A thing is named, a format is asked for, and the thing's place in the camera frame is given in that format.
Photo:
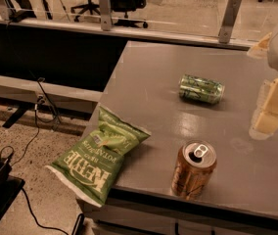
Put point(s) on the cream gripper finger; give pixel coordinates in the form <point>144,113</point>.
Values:
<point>259,50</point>
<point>265,118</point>

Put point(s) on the green soda can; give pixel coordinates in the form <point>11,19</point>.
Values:
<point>200,89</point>

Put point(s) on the brown soda can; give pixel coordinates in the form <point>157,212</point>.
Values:
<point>196,161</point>

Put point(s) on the grey table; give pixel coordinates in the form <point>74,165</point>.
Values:
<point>144,89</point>

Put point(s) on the green kettle chips bag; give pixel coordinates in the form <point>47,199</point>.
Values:
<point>90,167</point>

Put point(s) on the low grey bench shelf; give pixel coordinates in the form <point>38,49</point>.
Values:
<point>62,97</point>

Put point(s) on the grey metal bracket right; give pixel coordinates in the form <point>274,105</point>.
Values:
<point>228,22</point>

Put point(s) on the grey metal bracket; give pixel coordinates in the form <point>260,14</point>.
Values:
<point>6,10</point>
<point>105,14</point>
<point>228,22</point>

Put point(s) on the glass partition rail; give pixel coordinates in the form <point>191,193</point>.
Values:
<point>141,34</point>

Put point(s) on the grey metal bracket centre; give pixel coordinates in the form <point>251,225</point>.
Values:
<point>105,14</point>

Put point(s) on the grey metal bracket left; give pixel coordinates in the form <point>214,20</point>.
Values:
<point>6,10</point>

